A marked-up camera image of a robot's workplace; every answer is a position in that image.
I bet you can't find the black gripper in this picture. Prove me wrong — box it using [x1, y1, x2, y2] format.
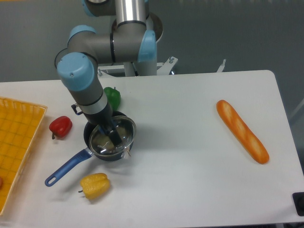
[71, 102, 122, 147]

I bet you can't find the green bell pepper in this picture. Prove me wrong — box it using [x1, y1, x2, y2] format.
[104, 87, 121, 111]

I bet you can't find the red bell pepper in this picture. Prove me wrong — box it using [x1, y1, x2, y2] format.
[49, 116, 73, 140]

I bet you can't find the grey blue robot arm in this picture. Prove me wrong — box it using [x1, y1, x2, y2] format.
[57, 0, 157, 145]

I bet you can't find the glass pot lid blue knob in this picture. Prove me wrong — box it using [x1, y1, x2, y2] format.
[88, 115, 136, 161]

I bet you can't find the orange baguette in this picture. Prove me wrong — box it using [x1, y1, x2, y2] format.
[216, 100, 270, 164]

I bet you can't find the yellow bell pepper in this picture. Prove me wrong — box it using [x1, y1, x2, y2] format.
[80, 173, 111, 200]

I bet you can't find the black device at edge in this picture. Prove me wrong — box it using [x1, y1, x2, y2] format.
[292, 192, 304, 217]

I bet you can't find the dark blue saucepan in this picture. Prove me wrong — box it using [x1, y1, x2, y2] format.
[45, 111, 136, 187]

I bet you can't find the yellow wicker basket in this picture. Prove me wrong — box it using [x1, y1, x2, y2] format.
[0, 97, 47, 215]

